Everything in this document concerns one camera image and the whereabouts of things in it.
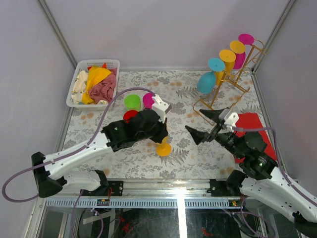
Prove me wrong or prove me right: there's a yellow cloth in basket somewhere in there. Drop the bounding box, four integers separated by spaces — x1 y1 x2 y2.
82 66 112 105

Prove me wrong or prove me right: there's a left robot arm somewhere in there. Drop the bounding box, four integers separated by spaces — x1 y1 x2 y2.
31 109 168 198

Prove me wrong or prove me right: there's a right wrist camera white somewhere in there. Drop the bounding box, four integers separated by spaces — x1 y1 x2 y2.
218 108 239 132

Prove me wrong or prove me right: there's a rear magenta wine glass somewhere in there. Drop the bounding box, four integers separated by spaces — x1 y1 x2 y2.
238 33 255 45

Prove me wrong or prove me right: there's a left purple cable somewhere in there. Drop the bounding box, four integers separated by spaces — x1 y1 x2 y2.
1 87 157 203

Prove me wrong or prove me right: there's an aluminium front rail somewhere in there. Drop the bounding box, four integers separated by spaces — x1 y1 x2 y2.
58 178 248 199

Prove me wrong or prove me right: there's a gold wire glass rack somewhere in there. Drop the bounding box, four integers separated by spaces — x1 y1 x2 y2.
193 37 267 123

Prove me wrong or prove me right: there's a red plastic wine glass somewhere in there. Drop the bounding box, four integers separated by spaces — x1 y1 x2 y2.
123 110 138 123

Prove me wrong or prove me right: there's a red folded cloth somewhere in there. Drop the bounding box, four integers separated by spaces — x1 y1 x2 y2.
236 113 276 161

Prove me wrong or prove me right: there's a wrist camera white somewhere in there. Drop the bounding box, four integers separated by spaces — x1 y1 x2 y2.
218 108 239 132
151 94 171 122

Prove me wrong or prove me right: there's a cream floral cloth in basket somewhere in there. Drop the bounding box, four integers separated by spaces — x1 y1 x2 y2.
71 70 88 105

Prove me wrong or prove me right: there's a white plastic basket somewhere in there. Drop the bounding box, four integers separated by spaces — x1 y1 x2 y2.
66 59 120 111

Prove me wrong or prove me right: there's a yellow wine glass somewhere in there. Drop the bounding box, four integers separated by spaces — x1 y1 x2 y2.
155 127 172 157
229 41 246 69
215 49 236 86

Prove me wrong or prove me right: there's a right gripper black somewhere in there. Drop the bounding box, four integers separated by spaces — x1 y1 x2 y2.
184 108 244 159

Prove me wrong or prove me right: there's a green plastic wine glass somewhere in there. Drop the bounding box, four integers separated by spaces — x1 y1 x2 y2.
124 94 141 111

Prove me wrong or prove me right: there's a teal plastic wine glass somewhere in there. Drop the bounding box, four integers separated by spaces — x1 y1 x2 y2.
197 58 225 94

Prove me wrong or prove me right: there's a magenta plastic wine glass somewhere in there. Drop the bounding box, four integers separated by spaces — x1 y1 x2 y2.
142 93 155 109

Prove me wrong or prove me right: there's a slotted grey cable duct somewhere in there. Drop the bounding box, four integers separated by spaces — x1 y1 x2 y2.
46 198 241 209

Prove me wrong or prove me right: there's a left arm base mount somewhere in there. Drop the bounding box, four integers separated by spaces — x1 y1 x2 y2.
92 170 124 197

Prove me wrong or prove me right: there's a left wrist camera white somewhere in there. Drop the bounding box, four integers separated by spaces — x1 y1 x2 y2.
151 94 171 122

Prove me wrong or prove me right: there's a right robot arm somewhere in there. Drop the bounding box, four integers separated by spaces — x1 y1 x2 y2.
186 108 317 238

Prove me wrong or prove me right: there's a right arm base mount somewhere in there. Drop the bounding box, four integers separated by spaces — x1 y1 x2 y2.
207 170 247 197

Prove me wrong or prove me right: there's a pink cloth in basket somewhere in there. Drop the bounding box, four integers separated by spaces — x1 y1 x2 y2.
89 68 117 104

